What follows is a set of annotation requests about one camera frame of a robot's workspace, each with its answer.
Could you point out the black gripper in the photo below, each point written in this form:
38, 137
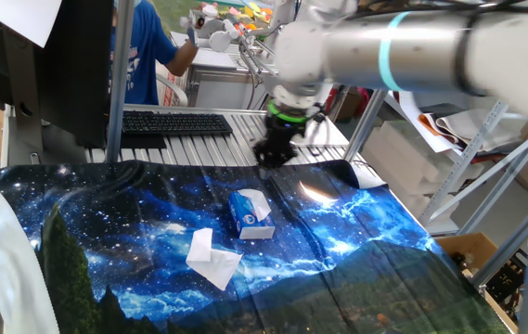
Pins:
284, 134

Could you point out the white napkin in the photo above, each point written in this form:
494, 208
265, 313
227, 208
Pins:
259, 201
212, 264

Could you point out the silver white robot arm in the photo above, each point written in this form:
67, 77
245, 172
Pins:
421, 55

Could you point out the person's bare forearm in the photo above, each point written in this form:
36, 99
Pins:
180, 62

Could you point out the loose white napkin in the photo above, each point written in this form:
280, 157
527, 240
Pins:
212, 264

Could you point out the blue gloved hand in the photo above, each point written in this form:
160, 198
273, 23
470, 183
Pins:
191, 36

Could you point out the blue tissue pack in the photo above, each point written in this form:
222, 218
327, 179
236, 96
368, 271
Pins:
244, 218

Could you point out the black keyboard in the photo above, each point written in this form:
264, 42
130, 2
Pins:
175, 124

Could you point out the white bag with red print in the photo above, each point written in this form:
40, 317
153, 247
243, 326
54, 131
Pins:
171, 95

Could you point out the white foam blocks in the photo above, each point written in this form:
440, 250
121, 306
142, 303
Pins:
398, 158

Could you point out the white articulated haptic device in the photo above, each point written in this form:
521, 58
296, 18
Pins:
219, 41

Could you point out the black desk pad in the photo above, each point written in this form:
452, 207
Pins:
143, 141

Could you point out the large white shelf paper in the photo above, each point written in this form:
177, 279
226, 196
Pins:
412, 111

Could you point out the starry night sky tablecloth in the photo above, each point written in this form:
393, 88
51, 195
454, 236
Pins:
129, 222

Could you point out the grey aluminium pole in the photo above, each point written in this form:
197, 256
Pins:
119, 93

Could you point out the person in blue shirt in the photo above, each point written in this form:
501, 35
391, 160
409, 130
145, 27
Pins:
147, 46

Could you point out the grey metal shelf rack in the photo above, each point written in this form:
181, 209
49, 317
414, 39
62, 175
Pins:
467, 153

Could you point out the beige folded fabric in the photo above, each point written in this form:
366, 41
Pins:
477, 127

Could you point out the black computer monitor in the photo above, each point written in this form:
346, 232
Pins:
73, 69

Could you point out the brown cardboard box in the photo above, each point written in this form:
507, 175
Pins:
472, 243

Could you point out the white paper sheet on monitor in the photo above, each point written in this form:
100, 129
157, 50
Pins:
22, 18

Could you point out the white cloth sheet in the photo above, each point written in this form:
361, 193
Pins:
13, 278

